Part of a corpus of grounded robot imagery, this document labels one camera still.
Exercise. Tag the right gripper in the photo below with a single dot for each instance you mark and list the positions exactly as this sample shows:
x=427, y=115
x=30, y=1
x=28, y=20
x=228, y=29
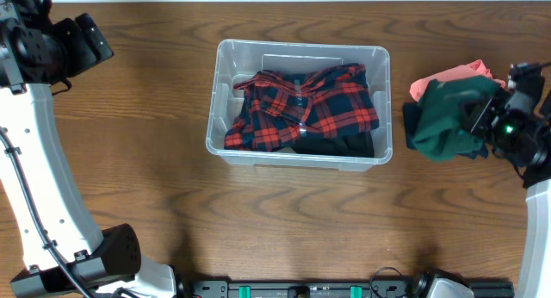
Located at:
x=498, y=107

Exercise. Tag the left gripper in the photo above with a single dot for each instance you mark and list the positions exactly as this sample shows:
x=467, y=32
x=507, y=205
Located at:
x=95, y=37

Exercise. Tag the dark green garment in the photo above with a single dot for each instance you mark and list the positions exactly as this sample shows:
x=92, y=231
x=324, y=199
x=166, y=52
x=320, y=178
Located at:
x=439, y=136

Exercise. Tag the black garment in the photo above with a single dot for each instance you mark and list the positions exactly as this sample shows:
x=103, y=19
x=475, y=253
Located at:
x=357, y=145

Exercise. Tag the red navy plaid shirt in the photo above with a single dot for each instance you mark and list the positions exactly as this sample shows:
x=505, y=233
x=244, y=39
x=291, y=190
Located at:
x=279, y=109

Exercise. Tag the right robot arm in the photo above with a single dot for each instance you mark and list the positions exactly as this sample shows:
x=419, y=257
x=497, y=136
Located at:
x=529, y=153

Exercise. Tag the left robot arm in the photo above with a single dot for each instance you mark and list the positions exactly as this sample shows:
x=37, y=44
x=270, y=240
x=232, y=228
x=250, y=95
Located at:
x=64, y=250

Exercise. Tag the pink garment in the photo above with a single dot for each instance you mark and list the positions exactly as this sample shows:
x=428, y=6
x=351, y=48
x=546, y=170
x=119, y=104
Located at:
x=473, y=69

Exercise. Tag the dark navy garment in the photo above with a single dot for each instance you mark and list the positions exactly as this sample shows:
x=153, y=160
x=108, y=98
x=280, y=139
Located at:
x=411, y=115

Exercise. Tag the clear plastic storage bin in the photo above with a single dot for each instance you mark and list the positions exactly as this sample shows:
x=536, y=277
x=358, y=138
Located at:
x=239, y=60

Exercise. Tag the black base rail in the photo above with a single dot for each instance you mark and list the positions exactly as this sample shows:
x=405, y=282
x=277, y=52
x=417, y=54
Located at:
x=442, y=288

